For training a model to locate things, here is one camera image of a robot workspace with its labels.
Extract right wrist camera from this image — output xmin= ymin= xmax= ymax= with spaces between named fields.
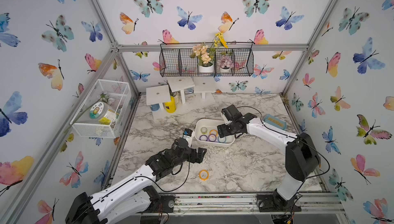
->
xmin=221 ymin=111 xmax=231 ymax=125

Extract white storage box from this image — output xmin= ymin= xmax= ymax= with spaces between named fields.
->
xmin=195 ymin=119 xmax=236 ymax=147

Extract yellow bottle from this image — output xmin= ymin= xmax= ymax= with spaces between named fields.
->
xmin=163 ymin=96 xmax=176 ymax=113

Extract white pot peach flowers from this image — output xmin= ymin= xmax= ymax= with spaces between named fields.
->
xmin=192 ymin=43 xmax=214 ymax=74

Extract black wire wall basket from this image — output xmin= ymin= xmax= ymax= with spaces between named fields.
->
xmin=159 ymin=43 xmax=254 ymax=77

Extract orange tape roll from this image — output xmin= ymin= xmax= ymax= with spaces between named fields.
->
xmin=199 ymin=170 xmax=209 ymax=181
xmin=209 ymin=129 xmax=218 ymax=136

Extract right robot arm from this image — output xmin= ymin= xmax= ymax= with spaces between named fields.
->
xmin=218 ymin=105 xmax=321 ymax=212

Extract yellow artificial flower stem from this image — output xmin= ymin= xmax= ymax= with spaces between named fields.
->
xmin=209 ymin=31 xmax=228 ymax=58

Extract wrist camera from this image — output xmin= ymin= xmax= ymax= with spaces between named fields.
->
xmin=183 ymin=129 xmax=194 ymax=148
xmin=221 ymin=111 xmax=231 ymax=125

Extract purple tape roll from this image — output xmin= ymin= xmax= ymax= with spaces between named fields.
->
xmin=208 ymin=134 xmax=216 ymax=142
xmin=199 ymin=135 xmax=208 ymax=142

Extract pale green tape roll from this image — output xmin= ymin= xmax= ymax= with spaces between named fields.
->
xmin=200 ymin=127 xmax=208 ymax=135

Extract blue tape roll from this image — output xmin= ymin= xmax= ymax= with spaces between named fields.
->
xmin=217 ymin=136 xmax=227 ymax=144

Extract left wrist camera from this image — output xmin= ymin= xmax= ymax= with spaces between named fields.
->
xmin=183 ymin=129 xmax=194 ymax=148

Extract white pot purple flowers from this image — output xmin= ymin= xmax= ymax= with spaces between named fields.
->
xmin=219 ymin=55 xmax=235 ymax=73

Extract blue cup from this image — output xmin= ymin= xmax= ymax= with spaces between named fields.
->
xmin=150 ymin=104 xmax=160 ymax=112

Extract round green lid jar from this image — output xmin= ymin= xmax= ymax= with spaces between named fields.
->
xmin=89 ymin=102 xmax=108 ymax=119

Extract glass jar behind bottle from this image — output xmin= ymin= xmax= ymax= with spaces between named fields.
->
xmin=171 ymin=92 xmax=180 ymax=105

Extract clear acrylic wall box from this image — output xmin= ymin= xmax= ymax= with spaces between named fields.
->
xmin=70 ymin=79 xmax=131 ymax=138

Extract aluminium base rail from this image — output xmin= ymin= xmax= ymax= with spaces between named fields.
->
xmin=159 ymin=192 xmax=345 ymax=216

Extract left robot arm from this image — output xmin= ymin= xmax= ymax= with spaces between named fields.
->
xmin=65 ymin=138 xmax=207 ymax=224

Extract white tiered stand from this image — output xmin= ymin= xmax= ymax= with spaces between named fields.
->
xmin=146 ymin=77 xmax=216 ymax=115

